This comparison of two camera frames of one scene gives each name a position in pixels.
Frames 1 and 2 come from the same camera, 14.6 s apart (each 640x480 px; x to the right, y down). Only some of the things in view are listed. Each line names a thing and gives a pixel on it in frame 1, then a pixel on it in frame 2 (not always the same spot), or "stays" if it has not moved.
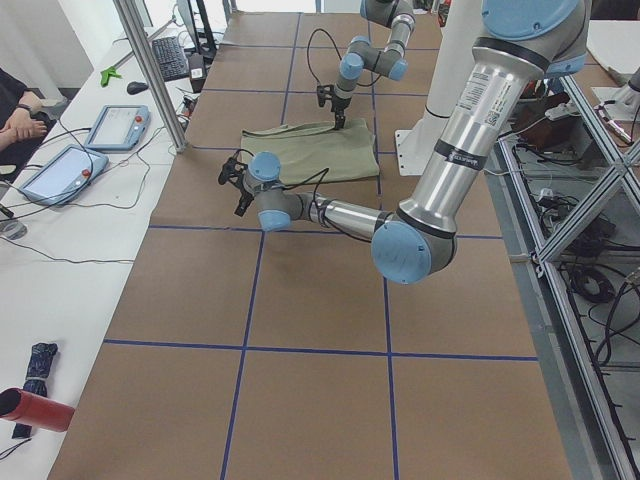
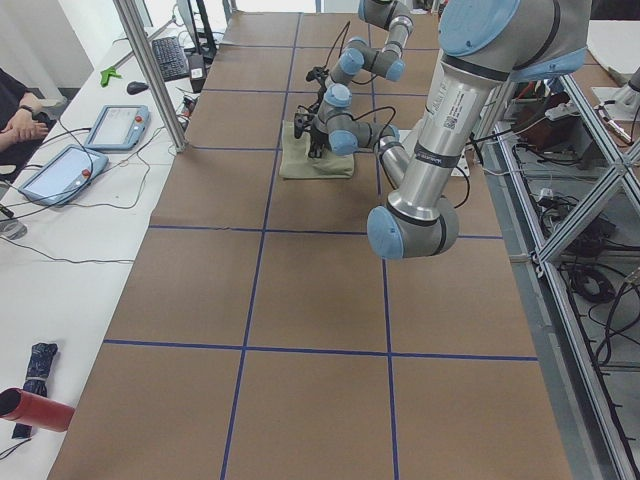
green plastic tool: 105,74 stays
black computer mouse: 134,87 stays
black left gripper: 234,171 → 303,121
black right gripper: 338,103 → 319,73
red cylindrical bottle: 35,409 stays
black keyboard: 172,60 stays
